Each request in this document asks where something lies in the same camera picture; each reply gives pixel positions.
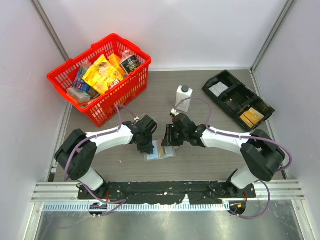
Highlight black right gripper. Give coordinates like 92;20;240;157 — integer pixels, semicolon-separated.
161;124;188;147

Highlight grey leather card holder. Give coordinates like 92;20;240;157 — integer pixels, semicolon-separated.
144;139;176;162

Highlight gold VIP credit card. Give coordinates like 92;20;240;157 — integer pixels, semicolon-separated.
158;146;168;158

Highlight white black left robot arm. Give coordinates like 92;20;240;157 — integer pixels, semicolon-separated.
54;115;157;199

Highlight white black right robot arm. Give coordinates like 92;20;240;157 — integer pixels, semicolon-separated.
161;109;286;198

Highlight silver cards in tray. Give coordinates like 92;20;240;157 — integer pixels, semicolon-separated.
208;82;229;97

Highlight black VIP cards in tray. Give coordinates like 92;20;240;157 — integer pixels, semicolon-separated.
223;92;247;112

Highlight black three-compartment card tray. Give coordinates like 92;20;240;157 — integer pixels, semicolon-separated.
202;70;275;132

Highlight gold cards stack in tray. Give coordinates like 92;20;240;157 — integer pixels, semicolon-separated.
240;107;265;128

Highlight white bottle grey cap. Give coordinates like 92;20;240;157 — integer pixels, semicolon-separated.
175;85;193;113

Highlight red plastic shopping basket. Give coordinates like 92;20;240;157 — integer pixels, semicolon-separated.
47;33;152;127

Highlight clear wrapped pale package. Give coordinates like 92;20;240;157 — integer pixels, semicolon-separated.
66;87;91;103

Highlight yellow classic chips bag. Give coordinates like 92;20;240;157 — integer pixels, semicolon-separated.
83;54;124;95

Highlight black labelled snack jar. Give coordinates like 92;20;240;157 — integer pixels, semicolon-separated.
121;55;141;75

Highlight blue snack box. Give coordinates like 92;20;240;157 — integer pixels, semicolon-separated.
73;66;91;93

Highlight orange snack packet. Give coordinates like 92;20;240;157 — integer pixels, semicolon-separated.
108;53;127;78

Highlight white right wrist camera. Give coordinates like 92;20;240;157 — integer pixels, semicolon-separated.
170;108;179;117

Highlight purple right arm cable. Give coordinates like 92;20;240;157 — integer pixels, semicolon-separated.
172;97;293;220

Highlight white slotted cable duct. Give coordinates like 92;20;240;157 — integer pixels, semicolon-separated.
42;201;230;212

